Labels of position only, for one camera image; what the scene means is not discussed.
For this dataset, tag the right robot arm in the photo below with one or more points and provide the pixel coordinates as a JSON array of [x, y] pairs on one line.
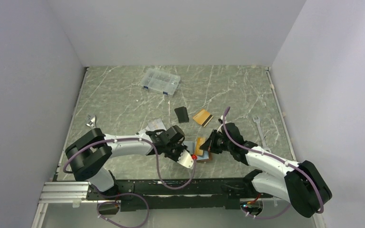
[[298, 183]]

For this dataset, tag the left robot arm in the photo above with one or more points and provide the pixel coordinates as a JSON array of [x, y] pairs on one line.
[[87, 156]]

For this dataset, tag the aluminium frame rail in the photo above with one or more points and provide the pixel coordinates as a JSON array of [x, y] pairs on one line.
[[59, 192]]

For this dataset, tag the black credit card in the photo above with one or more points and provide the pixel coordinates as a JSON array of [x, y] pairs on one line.
[[182, 114]]

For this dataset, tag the brown leather card holder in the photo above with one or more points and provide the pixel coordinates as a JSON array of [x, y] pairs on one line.
[[194, 148]]

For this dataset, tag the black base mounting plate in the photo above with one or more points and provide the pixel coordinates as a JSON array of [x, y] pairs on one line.
[[226, 193]]

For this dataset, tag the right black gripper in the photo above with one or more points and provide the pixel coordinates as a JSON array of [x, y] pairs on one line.
[[210, 145]]

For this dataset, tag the red adjustable wrench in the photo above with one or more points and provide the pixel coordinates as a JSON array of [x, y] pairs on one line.
[[91, 121]]

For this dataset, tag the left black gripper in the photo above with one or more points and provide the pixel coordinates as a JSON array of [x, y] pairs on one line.
[[181, 148]]

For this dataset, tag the silver credit card stack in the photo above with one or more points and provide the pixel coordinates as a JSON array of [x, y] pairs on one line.
[[156, 124]]

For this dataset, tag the silver open-end wrench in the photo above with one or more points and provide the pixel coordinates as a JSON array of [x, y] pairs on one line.
[[257, 121]]

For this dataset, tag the single orange credit card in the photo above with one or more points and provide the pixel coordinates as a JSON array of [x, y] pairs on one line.
[[199, 142]]

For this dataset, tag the clear plastic screw box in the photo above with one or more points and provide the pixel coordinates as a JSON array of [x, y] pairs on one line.
[[161, 82]]

